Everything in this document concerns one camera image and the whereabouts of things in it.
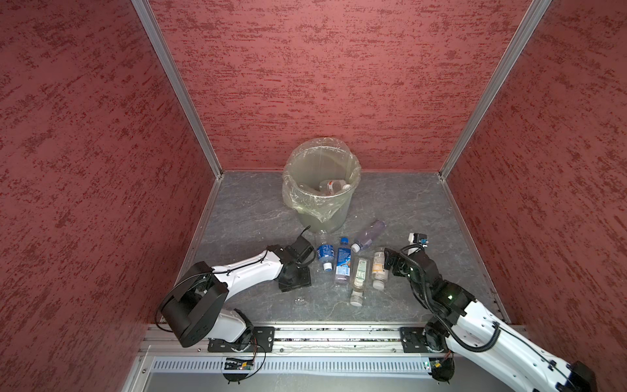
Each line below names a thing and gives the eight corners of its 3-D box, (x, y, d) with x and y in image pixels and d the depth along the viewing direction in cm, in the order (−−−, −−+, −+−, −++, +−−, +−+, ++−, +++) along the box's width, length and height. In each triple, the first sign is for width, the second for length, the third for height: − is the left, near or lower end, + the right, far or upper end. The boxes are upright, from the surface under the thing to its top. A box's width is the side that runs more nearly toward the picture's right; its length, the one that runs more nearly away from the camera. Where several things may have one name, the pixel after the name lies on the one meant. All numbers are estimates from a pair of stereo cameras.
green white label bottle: (350, 306, 82) (351, 301, 78) (350, 261, 93) (352, 255, 89) (370, 307, 82) (372, 303, 78) (368, 263, 92) (370, 257, 88)
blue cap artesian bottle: (336, 285, 86) (337, 279, 82) (334, 242, 98) (335, 235, 93) (351, 285, 87) (353, 279, 82) (347, 242, 98) (349, 235, 93)
